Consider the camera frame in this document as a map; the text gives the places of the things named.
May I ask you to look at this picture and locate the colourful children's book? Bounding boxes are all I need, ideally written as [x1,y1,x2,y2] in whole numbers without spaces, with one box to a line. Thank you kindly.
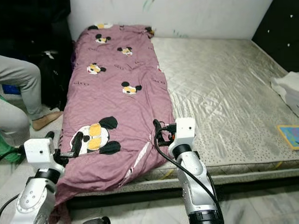
[277,124,299,151]

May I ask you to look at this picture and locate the small blue object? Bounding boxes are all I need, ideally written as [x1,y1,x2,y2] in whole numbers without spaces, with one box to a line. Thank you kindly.
[2,84,24,95]

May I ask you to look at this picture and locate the black bag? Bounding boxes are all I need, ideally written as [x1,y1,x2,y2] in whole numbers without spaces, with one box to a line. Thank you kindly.
[0,0,73,112]

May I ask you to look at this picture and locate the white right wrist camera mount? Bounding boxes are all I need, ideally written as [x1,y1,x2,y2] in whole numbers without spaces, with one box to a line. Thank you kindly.
[168,118,196,154]

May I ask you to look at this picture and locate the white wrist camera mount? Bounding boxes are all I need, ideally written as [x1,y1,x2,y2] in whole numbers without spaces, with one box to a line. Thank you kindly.
[168,118,196,154]
[24,138,65,171]

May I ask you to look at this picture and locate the grey quilted mattress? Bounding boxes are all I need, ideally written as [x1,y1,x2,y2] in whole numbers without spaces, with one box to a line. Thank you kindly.
[65,37,299,196]

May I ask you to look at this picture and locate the pink Mickey print blanket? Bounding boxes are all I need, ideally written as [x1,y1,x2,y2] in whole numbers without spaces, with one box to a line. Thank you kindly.
[54,23,176,220]

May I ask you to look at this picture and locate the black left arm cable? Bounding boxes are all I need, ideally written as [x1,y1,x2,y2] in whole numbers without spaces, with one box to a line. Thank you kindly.
[0,147,28,224]

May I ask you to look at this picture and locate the silver robot left leg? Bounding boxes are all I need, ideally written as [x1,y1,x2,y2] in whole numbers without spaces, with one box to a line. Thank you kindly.
[83,216,112,224]

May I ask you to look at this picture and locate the dark tufted headboard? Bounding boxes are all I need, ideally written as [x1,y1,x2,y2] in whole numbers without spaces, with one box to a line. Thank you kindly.
[251,0,299,73]

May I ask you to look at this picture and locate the white pillow with tree print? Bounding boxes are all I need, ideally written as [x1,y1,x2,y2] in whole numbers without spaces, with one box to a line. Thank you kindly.
[270,71,299,117]

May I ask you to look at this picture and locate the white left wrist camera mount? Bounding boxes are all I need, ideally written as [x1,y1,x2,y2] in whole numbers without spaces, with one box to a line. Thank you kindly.
[24,138,65,171]

